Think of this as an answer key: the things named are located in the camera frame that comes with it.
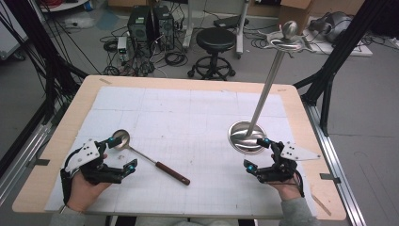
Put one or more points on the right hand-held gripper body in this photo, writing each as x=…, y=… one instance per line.
x=284, y=168

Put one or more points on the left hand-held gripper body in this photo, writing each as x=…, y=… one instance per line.
x=84, y=153

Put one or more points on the person's right hand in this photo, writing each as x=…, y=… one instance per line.
x=288, y=190

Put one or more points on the person's left hand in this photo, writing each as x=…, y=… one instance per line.
x=84, y=193

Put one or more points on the thin wooden stick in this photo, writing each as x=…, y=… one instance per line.
x=321, y=205

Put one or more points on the grey power supply unit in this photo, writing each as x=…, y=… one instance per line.
x=122, y=47

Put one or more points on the white stand leg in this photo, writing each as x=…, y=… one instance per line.
x=241, y=31
x=188, y=28

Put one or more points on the black round stool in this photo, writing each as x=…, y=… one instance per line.
x=215, y=39

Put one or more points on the black computer tower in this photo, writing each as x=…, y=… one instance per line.
x=138, y=26
x=164, y=26

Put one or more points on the black flat device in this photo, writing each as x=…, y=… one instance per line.
x=229, y=21

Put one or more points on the white floor board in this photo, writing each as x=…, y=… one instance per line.
x=360, y=50

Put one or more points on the grey bag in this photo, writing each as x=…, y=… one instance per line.
x=337, y=25

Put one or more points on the brown cardboard box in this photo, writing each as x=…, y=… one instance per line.
x=125, y=2

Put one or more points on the white round table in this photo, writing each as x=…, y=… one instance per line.
x=72, y=5

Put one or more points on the black table bracket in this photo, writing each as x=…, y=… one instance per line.
x=39, y=162
x=330, y=177

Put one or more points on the aluminium rail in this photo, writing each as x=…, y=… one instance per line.
x=337, y=163
x=22, y=163

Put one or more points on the black metal frame post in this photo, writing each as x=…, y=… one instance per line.
x=40, y=47
x=342, y=50

